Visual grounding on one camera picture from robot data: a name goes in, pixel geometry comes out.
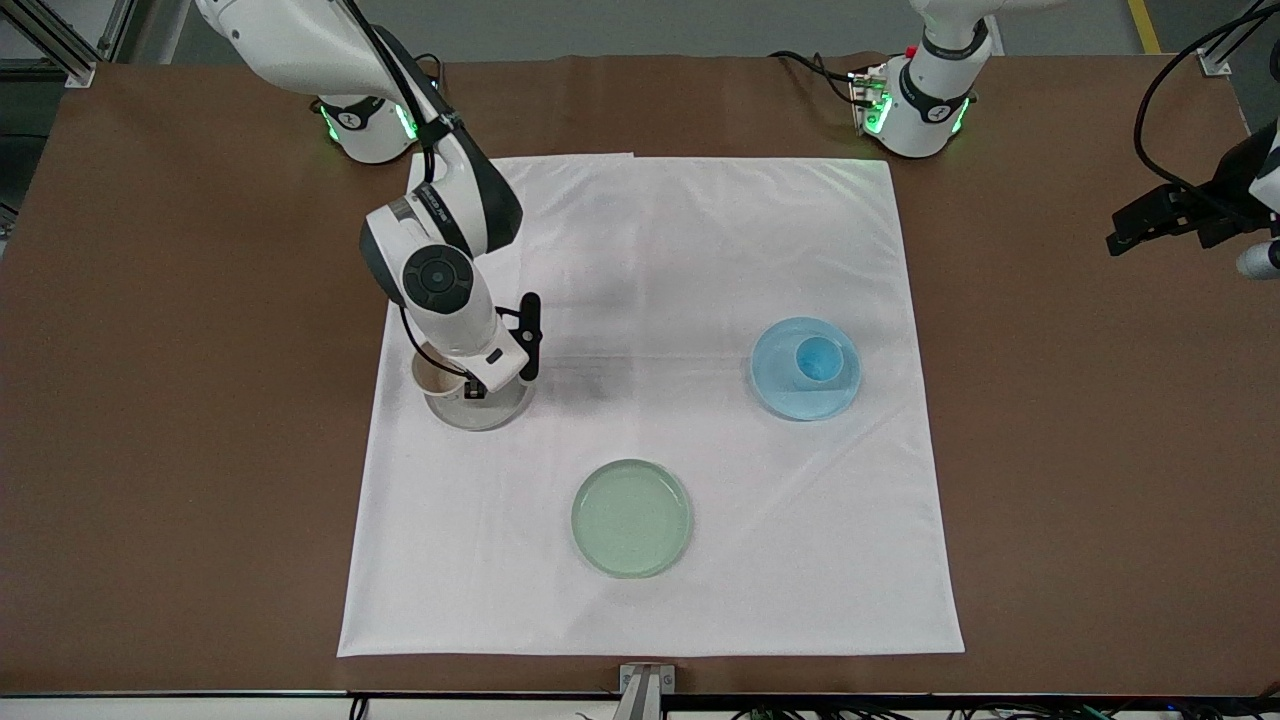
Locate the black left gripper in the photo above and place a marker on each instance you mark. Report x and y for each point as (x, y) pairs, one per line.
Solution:
(1222, 203)

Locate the small blue cup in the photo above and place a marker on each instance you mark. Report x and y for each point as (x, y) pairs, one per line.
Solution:
(818, 360)

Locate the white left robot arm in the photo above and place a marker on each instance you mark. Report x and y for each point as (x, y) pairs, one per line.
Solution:
(930, 100)

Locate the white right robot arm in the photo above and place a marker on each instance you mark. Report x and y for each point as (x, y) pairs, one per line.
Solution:
(300, 40)

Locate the gray round plate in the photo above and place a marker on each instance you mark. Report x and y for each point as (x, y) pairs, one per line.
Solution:
(490, 412)

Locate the green round plate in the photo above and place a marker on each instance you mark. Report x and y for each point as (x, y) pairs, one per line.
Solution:
(632, 518)

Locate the blue round plate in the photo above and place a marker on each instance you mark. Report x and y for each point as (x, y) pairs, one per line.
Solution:
(790, 395)

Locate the white cylindrical sensor module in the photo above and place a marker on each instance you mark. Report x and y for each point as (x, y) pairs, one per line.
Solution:
(1262, 260)

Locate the yellow floor tape strip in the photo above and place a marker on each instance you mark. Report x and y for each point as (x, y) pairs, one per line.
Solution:
(1143, 25)

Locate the white square cloth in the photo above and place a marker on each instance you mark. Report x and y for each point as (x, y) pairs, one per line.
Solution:
(650, 260)

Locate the brown table cover sheet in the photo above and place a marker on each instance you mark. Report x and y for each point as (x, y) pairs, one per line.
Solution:
(200, 560)

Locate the aluminium frame profile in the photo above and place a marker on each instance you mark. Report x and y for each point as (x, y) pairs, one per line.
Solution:
(1218, 55)
(60, 45)

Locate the silver table edge bracket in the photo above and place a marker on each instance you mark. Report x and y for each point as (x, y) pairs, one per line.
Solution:
(646, 685)

